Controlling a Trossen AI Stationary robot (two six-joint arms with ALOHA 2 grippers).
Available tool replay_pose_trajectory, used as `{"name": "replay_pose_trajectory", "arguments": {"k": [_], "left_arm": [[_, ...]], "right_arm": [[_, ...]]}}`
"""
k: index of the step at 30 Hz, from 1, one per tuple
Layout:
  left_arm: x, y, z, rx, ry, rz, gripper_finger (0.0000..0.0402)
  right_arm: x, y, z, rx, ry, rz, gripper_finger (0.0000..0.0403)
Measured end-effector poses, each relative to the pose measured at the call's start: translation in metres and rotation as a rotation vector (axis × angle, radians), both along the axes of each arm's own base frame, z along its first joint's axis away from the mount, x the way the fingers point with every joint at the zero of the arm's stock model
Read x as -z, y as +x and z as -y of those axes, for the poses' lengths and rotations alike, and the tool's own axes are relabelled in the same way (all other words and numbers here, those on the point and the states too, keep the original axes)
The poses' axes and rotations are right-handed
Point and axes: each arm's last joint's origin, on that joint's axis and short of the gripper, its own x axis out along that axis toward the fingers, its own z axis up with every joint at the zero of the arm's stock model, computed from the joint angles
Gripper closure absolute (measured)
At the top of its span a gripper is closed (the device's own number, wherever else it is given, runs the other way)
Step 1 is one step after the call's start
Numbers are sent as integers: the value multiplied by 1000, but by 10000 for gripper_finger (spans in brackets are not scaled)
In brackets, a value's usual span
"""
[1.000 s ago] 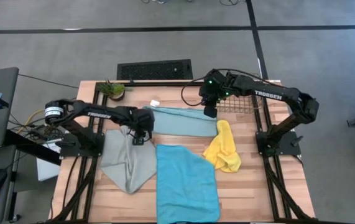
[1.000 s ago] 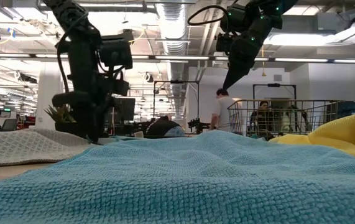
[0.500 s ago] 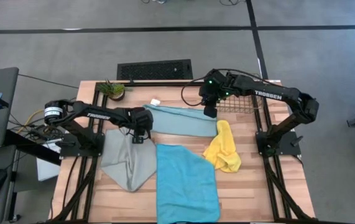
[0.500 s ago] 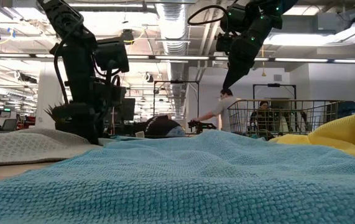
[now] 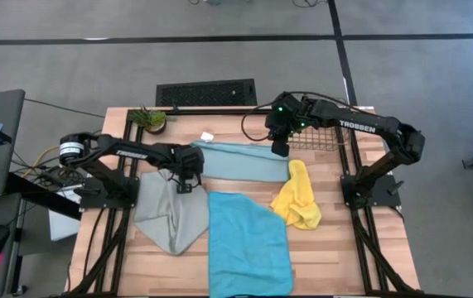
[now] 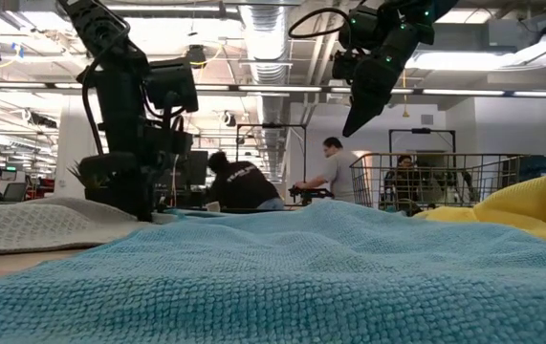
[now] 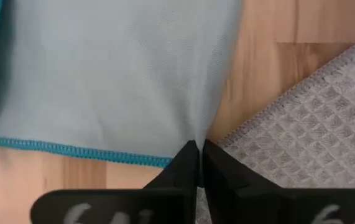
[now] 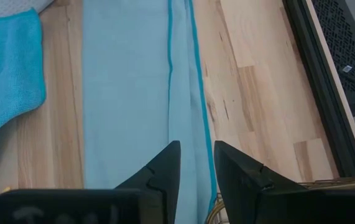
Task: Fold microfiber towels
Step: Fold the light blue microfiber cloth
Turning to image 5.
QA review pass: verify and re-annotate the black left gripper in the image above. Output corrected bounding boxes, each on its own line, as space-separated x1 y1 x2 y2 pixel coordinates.
176 145 205 195

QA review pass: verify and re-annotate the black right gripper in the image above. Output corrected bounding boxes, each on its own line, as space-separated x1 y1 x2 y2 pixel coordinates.
264 93 316 158

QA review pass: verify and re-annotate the pale blue microfiber towel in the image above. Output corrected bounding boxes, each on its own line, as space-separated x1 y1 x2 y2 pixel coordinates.
190 140 291 183

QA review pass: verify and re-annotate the yellow microfiber towel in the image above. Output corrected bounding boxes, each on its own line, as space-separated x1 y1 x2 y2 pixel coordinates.
269 159 322 231

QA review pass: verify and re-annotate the turquoise microfiber towel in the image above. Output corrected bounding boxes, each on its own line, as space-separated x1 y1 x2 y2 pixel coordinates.
207 190 294 298

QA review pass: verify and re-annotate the grey microfiber towel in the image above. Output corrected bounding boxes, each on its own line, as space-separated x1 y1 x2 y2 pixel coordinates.
133 167 210 257

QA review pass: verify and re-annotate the potted succulent plant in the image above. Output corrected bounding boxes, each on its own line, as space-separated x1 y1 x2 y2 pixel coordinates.
128 105 175 136

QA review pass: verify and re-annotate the white box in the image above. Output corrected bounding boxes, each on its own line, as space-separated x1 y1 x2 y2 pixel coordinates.
48 185 82 242

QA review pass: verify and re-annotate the black power strip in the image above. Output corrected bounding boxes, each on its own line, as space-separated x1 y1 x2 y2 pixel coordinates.
39 167 75 187

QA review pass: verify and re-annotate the black metal desk beam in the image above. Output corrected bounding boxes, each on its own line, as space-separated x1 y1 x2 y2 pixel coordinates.
6 172 82 221

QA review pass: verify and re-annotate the gold wire basket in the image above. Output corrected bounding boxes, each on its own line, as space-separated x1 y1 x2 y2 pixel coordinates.
287 94 353 152

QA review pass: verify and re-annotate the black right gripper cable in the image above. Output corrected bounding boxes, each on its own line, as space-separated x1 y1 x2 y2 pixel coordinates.
240 101 278 142

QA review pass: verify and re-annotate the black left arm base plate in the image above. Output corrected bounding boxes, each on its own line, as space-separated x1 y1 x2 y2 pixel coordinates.
79 175 140 209

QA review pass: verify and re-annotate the black aluminium table frame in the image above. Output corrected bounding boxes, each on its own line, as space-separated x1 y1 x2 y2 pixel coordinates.
60 107 426 298

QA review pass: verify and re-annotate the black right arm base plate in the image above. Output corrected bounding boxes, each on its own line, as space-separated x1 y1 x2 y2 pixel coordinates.
340 173 402 208

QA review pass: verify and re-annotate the thin black floor cable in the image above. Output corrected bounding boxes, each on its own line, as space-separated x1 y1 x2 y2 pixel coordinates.
23 98 107 119

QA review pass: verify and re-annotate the yellow cable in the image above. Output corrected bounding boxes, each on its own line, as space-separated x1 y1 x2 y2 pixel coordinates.
22 144 61 179

